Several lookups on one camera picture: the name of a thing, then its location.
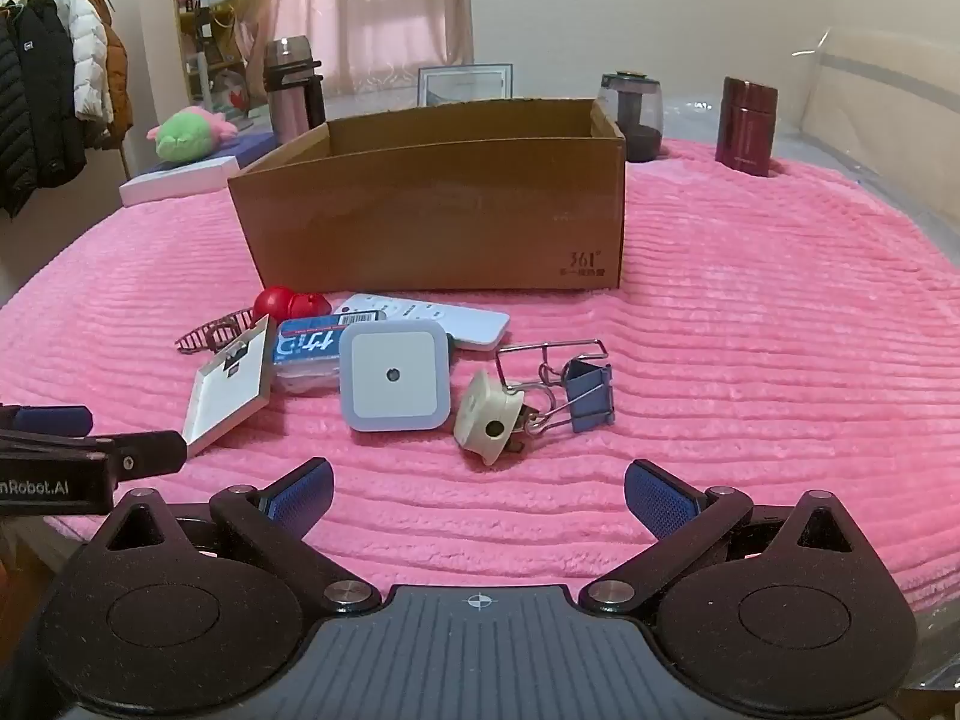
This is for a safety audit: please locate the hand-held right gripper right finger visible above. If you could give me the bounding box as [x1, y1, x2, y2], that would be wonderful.
[577, 457, 878, 616]

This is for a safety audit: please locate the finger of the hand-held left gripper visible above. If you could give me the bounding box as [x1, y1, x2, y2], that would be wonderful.
[0, 403, 95, 437]
[0, 429, 188, 482]

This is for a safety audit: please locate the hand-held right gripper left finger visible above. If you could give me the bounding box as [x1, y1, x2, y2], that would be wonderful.
[86, 456, 383, 616]

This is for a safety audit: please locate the white square box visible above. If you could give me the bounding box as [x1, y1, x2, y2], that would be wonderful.
[182, 313, 272, 458]

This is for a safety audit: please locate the blue binder clip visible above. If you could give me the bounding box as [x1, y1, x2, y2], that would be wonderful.
[493, 340, 616, 437]

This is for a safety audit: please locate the brown patterned hair clip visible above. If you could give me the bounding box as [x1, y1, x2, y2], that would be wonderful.
[175, 305, 256, 353]

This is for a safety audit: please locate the white square night light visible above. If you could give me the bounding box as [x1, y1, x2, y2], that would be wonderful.
[339, 319, 451, 432]

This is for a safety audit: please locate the clear box with blue label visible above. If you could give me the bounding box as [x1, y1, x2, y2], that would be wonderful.
[270, 317, 353, 395]

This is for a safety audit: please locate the red cartoon figurine toy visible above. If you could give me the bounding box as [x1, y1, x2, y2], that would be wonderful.
[253, 285, 331, 320]

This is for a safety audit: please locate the white plug adapter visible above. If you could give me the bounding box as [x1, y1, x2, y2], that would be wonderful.
[452, 367, 535, 467]

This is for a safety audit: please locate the white remote control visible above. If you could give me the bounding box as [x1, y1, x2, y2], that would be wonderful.
[332, 292, 512, 352]

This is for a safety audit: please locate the brown cardboard box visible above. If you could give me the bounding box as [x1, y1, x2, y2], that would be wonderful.
[227, 97, 627, 292]

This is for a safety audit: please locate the pink ribbed blanket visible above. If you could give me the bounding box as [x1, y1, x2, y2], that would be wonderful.
[0, 136, 960, 631]

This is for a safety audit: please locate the green pink plush toy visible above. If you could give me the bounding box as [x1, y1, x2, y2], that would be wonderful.
[146, 106, 241, 166]

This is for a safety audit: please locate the black puffer jacket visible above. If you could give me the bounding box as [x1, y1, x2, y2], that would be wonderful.
[0, 0, 87, 220]

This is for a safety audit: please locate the purple cushion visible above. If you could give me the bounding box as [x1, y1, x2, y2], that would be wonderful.
[150, 131, 280, 170]

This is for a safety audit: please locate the brown puffer jacket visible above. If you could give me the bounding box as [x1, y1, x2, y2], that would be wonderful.
[75, 0, 134, 151]

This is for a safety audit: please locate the dark glass jar green lid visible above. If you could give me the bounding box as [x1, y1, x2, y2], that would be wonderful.
[598, 71, 665, 164]

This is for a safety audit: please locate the white puffer jacket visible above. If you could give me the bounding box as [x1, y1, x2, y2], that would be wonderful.
[64, 0, 113, 121]

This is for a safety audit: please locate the grey black thermos bottle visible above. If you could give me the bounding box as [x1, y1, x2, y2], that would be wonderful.
[262, 36, 327, 145]

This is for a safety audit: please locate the dark red thermos cup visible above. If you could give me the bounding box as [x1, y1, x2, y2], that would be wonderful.
[715, 76, 779, 178]

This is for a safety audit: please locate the cluttered bookshelf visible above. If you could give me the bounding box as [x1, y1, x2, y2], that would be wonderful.
[169, 0, 248, 102]

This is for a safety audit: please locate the pink curtain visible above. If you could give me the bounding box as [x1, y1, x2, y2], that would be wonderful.
[281, 0, 475, 95]

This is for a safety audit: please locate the silver picture frame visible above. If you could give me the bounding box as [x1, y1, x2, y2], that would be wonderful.
[418, 62, 516, 107]

